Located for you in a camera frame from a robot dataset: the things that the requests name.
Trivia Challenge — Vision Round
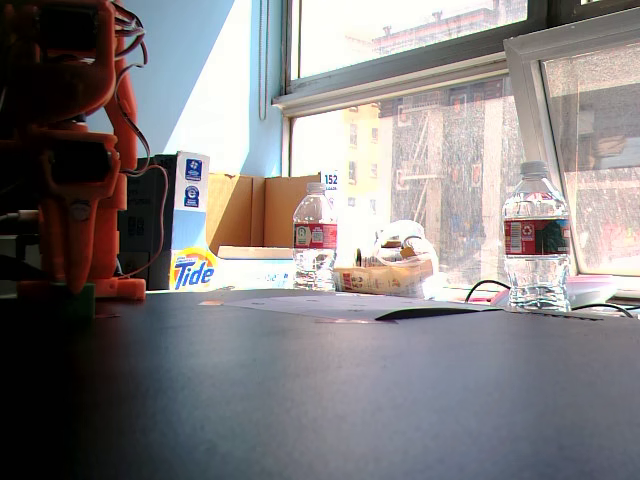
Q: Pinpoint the thin black cable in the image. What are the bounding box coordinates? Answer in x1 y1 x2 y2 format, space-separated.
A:
463 278 512 304
568 301 637 320

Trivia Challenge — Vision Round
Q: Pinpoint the orange gripper with motor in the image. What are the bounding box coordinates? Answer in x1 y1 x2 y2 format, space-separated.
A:
0 123 122 297

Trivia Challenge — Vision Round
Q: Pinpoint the green cube with round recess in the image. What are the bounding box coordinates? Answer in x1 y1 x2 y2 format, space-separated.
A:
48 280 97 322

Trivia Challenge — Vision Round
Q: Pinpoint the leaning white window screen frame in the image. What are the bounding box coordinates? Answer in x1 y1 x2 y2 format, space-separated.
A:
502 7 640 281

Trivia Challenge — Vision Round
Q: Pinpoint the brown cardboard box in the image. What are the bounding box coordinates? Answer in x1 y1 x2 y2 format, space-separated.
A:
205 171 322 249

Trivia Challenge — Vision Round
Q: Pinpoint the arm wire bundle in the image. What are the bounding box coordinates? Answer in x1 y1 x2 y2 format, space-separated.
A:
110 0 171 281

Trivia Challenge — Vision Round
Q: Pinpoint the white paper sheet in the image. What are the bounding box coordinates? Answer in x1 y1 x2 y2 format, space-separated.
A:
219 291 504 322

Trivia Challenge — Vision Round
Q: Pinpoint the flat white blue box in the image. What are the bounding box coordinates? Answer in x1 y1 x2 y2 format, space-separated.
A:
215 244 297 291

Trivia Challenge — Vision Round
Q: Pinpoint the large clear water bottle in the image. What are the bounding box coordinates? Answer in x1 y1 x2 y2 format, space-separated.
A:
501 160 573 313

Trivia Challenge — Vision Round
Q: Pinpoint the printed snack packet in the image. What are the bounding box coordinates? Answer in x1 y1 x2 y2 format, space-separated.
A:
332 259 434 300

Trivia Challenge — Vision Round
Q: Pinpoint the Tide detergent box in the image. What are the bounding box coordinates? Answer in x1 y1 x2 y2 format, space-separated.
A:
168 149 219 292

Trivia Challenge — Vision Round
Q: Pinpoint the small clear water bottle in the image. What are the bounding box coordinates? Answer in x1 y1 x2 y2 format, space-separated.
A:
291 181 339 292

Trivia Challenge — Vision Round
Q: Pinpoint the white blind cord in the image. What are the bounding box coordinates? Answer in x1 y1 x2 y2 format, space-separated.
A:
257 0 272 122

